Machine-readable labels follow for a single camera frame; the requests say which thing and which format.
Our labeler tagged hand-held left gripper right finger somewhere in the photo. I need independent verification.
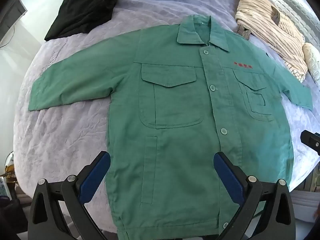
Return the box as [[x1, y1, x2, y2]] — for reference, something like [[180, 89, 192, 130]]
[[213, 151, 297, 240]]

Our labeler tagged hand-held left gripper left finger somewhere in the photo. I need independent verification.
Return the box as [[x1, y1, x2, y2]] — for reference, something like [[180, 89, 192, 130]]
[[27, 151, 111, 240]]

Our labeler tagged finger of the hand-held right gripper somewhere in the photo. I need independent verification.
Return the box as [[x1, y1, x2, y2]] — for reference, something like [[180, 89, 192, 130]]
[[301, 129, 320, 157]]

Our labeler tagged green work jacket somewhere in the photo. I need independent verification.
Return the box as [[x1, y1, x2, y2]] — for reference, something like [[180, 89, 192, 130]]
[[28, 14, 314, 240]]

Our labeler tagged lavender embossed blanket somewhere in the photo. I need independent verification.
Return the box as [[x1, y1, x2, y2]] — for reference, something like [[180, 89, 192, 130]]
[[14, 0, 320, 232]]

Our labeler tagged white folded bedding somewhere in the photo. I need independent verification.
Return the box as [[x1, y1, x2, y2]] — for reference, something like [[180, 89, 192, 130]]
[[291, 190, 320, 224]]

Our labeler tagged cream pillow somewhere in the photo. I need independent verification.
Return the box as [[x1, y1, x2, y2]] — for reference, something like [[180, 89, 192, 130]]
[[302, 42, 320, 80]]

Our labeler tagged golden bottle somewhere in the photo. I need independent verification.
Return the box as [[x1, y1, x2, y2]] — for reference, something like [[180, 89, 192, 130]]
[[5, 151, 17, 180]]

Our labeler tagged black bag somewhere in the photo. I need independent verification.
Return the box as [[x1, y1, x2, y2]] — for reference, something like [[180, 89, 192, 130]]
[[0, 197, 29, 233]]

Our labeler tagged printed box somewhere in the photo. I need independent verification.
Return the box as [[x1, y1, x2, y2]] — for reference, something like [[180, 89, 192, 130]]
[[0, 176, 12, 200]]

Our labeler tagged beige striped garment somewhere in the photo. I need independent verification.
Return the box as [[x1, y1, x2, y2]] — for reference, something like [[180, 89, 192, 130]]
[[235, 0, 307, 82]]

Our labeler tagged white quilted headboard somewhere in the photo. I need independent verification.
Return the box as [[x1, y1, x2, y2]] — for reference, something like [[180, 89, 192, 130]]
[[267, 0, 320, 80]]

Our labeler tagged black folded garment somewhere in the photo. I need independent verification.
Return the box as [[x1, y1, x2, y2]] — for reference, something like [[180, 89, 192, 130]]
[[44, 0, 121, 41]]

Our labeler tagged dark monitor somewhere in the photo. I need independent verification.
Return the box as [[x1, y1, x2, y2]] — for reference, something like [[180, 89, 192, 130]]
[[0, 0, 28, 30]]

